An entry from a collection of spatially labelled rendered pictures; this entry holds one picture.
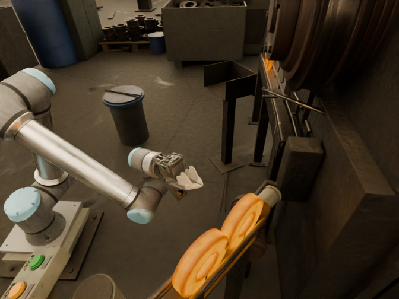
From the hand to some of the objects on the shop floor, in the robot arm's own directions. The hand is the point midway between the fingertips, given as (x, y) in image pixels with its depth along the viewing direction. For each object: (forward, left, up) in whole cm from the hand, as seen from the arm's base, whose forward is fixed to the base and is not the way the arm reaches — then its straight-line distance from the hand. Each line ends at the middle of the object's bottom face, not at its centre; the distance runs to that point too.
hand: (199, 186), depth 71 cm
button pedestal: (-42, -33, -71) cm, 89 cm away
